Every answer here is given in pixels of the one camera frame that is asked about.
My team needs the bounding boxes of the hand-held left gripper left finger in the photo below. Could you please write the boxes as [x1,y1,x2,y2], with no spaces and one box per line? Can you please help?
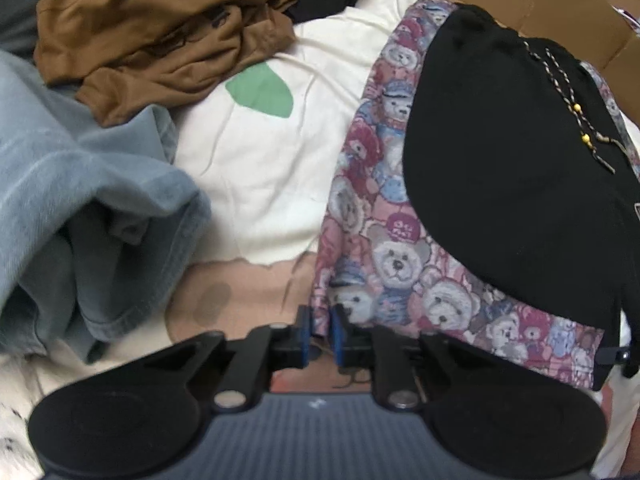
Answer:
[145,304,313,413]

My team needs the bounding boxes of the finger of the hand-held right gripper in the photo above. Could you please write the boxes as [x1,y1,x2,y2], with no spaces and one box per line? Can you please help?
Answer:
[595,344,640,379]

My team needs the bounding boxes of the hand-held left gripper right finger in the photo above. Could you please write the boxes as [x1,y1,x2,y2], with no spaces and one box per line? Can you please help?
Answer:
[329,304,501,413]

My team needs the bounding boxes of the black knit bear print jacket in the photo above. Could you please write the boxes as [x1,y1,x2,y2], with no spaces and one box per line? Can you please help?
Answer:
[310,0,640,394]

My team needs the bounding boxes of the white printed bed sheet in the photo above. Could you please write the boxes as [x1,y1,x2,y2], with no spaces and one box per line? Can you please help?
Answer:
[0,0,640,480]

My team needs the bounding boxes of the blue grey jeans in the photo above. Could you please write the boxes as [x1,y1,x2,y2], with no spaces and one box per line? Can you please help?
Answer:
[0,50,214,366]

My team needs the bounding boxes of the brown garment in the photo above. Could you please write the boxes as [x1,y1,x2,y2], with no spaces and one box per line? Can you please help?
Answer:
[32,0,299,129]

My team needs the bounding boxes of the flattened cardboard box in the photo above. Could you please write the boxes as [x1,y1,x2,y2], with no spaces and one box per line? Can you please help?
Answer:
[385,0,640,77]

